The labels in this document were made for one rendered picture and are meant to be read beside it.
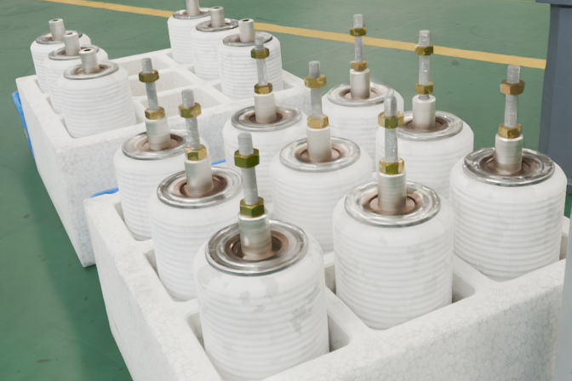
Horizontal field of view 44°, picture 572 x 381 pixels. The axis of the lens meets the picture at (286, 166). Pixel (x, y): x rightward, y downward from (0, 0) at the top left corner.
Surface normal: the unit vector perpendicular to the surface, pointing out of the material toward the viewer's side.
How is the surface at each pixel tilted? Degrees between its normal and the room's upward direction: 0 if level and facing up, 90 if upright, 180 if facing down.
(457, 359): 90
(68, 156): 90
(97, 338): 0
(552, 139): 90
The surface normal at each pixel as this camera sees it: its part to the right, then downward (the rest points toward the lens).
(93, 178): 0.45, 0.34
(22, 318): -0.07, -0.90
